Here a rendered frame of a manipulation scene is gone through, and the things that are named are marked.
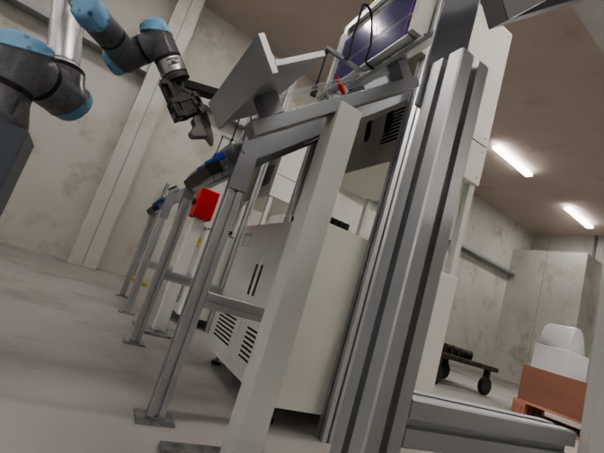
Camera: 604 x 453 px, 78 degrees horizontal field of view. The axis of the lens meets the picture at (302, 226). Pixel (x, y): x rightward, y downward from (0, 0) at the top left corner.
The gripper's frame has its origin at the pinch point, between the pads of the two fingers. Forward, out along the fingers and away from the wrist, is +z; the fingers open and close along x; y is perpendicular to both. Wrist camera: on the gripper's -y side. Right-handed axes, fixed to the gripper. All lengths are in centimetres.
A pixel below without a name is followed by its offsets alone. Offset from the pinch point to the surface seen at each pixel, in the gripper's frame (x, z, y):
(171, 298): -94, 55, 23
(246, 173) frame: 14.4, 12.6, -0.3
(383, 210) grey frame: 14, 40, -39
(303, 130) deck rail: 10.0, 7.2, -24.3
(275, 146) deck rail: 10.0, 8.7, -13.5
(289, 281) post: 40, 36, 11
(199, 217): -93, 23, -7
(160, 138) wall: -420, -81, -76
